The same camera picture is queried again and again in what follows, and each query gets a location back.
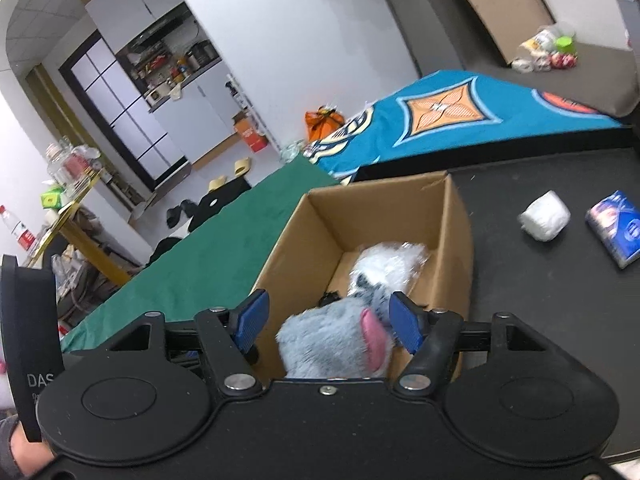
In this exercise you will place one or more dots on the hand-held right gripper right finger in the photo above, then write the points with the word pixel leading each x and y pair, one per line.
pixel 407 322

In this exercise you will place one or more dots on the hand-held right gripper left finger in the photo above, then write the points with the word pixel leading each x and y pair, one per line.
pixel 252 320

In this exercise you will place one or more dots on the grey plush toy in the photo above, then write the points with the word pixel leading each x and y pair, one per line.
pixel 325 340

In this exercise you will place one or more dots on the black and white small toy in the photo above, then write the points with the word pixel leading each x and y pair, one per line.
pixel 331 299

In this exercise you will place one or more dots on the brown cardboard box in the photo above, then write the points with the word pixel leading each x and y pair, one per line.
pixel 380 215

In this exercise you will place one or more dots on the black tray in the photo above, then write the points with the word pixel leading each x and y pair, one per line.
pixel 540 310

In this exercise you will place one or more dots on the white cloth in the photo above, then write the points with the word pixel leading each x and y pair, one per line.
pixel 545 216

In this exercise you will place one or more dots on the blue tissue pack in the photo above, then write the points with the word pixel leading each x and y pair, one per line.
pixel 617 230

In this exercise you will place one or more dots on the person's left hand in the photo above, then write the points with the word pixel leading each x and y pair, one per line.
pixel 32 455

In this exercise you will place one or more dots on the green bed cloth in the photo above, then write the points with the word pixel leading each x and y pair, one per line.
pixel 210 255

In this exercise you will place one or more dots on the water bottle with red label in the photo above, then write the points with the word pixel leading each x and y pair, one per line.
pixel 17 227

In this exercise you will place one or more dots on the black stool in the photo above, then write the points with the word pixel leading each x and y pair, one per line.
pixel 220 205

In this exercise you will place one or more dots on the round table with yellow rim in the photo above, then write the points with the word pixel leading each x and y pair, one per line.
pixel 80 230

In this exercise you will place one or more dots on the black slipper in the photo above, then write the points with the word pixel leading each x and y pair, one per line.
pixel 190 207
pixel 174 216

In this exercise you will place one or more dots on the yellow slipper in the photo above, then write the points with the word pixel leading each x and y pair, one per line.
pixel 242 165
pixel 217 183

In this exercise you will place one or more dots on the green small box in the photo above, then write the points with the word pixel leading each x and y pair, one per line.
pixel 52 198

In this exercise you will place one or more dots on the glass jar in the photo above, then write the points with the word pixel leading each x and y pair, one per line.
pixel 72 165

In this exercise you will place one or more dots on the orange cardboard box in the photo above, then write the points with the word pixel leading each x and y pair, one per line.
pixel 252 137

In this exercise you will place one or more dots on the blue patterned blanket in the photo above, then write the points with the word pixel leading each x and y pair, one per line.
pixel 450 125

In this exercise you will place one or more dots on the white narrow rack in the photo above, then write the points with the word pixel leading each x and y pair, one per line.
pixel 250 110

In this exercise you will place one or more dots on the orange bag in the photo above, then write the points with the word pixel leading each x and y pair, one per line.
pixel 325 122

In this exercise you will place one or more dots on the white kitchen cabinet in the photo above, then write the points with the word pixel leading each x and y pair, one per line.
pixel 195 105

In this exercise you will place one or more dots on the black framed glass door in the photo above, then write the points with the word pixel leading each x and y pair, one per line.
pixel 120 115

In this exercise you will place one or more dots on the white charger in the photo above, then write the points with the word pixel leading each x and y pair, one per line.
pixel 522 66

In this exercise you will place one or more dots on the small red toys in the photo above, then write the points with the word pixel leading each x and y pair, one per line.
pixel 564 61

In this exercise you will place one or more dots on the clear plastic jar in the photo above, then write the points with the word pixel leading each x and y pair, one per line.
pixel 542 40

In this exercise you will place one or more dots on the green cup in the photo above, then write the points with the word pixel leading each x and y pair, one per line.
pixel 566 45

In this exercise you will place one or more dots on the black framed board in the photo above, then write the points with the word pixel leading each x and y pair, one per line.
pixel 505 5

